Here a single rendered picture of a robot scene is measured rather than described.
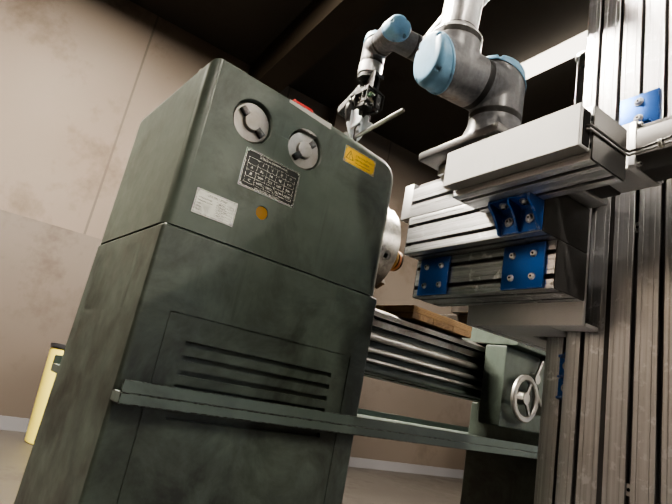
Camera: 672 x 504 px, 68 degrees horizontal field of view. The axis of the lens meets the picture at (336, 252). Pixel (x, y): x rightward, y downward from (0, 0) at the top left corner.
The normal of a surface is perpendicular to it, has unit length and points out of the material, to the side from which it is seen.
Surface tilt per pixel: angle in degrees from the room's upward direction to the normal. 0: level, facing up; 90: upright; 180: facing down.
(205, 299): 90
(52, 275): 90
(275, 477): 90
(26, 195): 90
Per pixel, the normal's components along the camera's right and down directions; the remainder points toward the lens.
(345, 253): 0.63, -0.08
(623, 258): -0.81, -0.30
